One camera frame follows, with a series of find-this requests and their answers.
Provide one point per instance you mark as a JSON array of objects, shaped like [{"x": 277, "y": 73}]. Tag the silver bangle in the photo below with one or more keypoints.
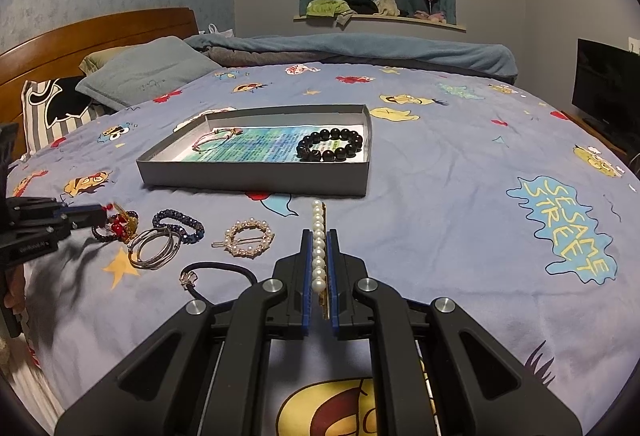
[
  {"x": 175, "y": 243},
  {"x": 145, "y": 264}
]

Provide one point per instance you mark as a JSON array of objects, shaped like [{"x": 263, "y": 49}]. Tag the blue blanket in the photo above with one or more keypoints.
[{"x": 350, "y": 44}]

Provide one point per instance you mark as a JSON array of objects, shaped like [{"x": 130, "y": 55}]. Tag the person's left hand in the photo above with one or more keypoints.
[{"x": 11, "y": 300}]

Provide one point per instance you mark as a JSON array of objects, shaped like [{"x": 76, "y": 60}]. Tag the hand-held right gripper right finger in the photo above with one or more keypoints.
[{"x": 333, "y": 276}]

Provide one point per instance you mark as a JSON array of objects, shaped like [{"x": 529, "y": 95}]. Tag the grey blanket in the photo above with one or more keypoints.
[{"x": 240, "y": 56}]

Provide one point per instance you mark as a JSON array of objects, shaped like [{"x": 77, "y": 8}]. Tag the black clothing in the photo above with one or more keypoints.
[{"x": 362, "y": 4}]

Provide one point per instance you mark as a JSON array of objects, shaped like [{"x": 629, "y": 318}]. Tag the blue-green printed paper sheet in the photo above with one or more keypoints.
[{"x": 260, "y": 144}]

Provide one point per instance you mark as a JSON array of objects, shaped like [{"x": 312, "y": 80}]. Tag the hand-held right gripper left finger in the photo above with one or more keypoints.
[{"x": 306, "y": 266}]

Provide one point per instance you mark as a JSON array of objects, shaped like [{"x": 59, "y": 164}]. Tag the green clothing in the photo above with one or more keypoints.
[{"x": 325, "y": 7}]

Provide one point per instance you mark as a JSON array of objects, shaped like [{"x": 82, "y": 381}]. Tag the wooden television stand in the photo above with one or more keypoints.
[{"x": 580, "y": 121}]

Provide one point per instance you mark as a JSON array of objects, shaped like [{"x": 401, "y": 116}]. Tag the white wall socket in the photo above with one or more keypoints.
[{"x": 635, "y": 44}]

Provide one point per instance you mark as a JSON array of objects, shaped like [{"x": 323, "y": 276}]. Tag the beige clothing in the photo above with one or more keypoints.
[{"x": 387, "y": 5}]

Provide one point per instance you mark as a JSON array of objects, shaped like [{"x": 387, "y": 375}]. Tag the black television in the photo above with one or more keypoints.
[{"x": 605, "y": 86}]

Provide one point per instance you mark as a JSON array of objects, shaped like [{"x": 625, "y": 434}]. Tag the pearl bar hair clip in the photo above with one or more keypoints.
[{"x": 318, "y": 261}]

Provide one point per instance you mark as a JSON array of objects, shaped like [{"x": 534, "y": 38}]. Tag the wooden headboard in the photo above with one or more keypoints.
[{"x": 100, "y": 29}]

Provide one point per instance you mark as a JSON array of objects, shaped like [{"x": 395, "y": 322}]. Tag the pink cloth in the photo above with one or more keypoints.
[{"x": 432, "y": 16}]

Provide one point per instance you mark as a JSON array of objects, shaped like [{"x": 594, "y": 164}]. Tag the grey cloth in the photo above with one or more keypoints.
[{"x": 344, "y": 18}]

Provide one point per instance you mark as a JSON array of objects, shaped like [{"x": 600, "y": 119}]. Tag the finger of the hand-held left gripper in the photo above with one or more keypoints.
[
  {"x": 85, "y": 217},
  {"x": 45, "y": 233}
]

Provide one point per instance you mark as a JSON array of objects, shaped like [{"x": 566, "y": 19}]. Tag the black and white striped pillow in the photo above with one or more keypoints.
[{"x": 55, "y": 111}]

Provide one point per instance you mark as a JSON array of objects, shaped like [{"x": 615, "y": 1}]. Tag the cartoon printed blue bed sheet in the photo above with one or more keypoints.
[{"x": 450, "y": 216}]

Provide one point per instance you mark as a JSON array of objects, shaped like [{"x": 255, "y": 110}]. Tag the grey shallow cardboard box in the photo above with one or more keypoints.
[{"x": 250, "y": 178}]

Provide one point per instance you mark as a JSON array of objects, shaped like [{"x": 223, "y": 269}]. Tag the tan pillow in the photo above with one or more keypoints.
[{"x": 97, "y": 58}]

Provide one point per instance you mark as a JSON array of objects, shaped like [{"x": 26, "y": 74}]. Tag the white plastic bag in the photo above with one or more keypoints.
[{"x": 217, "y": 30}]

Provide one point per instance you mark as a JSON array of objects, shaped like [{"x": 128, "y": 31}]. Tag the grey-blue pillow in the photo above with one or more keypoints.
[{"x": 145, "y": 71}]

